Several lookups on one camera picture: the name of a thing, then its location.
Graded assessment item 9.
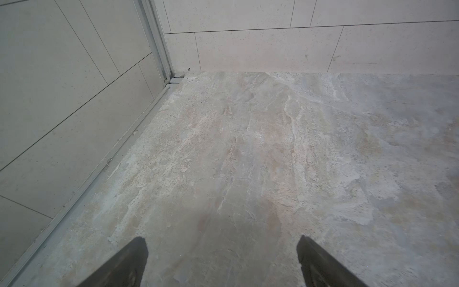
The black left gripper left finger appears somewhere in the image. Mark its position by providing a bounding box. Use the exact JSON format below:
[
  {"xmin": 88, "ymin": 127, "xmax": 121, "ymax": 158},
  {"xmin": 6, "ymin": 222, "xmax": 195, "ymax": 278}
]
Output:
[{"xmin": 78, "ymin": 236, "xmax": 148, "ymax": 287}]

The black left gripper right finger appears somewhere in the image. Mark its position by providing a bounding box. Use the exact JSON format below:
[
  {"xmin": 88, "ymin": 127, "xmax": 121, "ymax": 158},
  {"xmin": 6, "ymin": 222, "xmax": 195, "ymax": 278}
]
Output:
[{"xmin": 296, "ymin": 235, "xmax": 367, "ymax": 287}]

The aluminium corner frame post left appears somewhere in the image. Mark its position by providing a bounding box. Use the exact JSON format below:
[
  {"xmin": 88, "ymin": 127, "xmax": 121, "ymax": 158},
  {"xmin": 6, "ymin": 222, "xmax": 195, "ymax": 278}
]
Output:
[{"xmin": 133, "ymin": 0, "xmax": 184, "ymax": 85}]

